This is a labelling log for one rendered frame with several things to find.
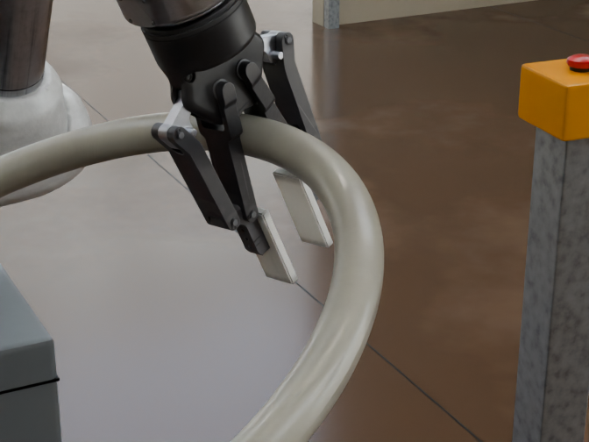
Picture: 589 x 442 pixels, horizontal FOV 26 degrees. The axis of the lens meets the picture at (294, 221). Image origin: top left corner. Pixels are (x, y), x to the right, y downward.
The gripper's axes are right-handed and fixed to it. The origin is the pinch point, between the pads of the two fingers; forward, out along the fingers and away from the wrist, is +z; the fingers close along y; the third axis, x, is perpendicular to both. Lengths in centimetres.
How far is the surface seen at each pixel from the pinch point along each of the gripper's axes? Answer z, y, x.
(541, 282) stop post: 66, -60, -31
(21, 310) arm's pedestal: 36, -6, -72
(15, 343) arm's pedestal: 34, 0, -64
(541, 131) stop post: 46, -70, -32
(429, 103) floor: 211, -272, -253
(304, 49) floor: 212, -299, -347
